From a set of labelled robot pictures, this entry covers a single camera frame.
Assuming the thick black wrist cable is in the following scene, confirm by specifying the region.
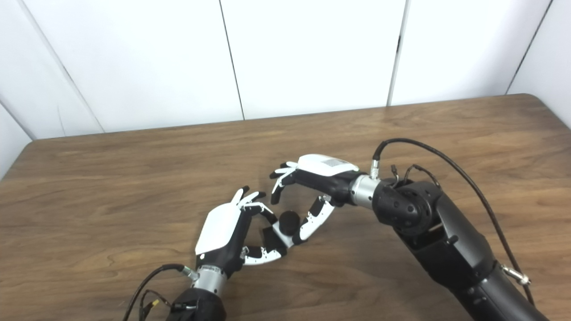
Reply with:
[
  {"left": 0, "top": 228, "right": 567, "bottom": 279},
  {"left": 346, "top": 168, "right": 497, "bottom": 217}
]
[
  {"left": 369, "top": 138, "right": 536, "bottom": 306},
  {"left": 123, "top": 264, "right": 197, "bottom": 321}
]

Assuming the thin left wire, yellow connector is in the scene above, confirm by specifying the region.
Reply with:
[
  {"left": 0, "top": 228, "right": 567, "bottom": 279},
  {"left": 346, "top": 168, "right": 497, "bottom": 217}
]
[{"left": 139, "top": 290, "right": 172, "bottom": 321}]

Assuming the black peg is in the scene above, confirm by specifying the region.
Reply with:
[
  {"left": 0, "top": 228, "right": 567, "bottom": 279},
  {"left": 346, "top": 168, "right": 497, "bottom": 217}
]
[{"left": 262, "top": 210, "right": 300, "bottom": 257}]

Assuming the thin right wire, yellow connector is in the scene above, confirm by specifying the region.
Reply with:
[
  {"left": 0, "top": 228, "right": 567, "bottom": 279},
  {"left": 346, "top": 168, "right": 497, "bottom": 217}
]
[{"left": 390, "top": 164, "right": 442, "bottom": 188}]

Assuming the thick black right wrist cable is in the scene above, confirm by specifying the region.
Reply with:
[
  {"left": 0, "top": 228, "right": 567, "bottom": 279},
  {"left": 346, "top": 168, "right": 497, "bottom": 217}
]
[{"left": 369, "top": 138, "right": 536, "bottom": 306}]

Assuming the thick black left wrist cable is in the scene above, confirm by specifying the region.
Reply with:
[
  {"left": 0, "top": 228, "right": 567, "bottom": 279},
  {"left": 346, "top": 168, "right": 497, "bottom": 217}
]
[{"left": 123, "top": 264, "right": 197, "bottom": 321}]

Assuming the white square piece with hole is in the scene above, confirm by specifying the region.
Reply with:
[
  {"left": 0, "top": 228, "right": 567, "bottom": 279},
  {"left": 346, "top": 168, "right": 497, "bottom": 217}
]
[{"left": 272, "top": 219, "right": 296, "bottom": 247}]

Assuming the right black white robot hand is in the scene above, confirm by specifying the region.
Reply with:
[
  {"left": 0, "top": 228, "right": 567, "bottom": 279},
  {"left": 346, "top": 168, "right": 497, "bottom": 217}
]
[{"left": 269, "top": 154, "right": 360, "bottom": 245}]

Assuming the thin wire, yellow connector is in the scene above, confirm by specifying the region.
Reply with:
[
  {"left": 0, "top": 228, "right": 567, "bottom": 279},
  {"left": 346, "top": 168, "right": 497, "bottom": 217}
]
[
  {"left": 139, "top": 290, "right": 172, "bottom": 321},
  {"left": 390, "top": 164, "right": 442, "bottom": 188}
]

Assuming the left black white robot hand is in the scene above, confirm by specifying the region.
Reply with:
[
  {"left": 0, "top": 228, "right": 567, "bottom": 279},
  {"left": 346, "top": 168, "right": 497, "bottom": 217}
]
[{"left": 195, "top": 186, "right": 288, "bottom": 277}]

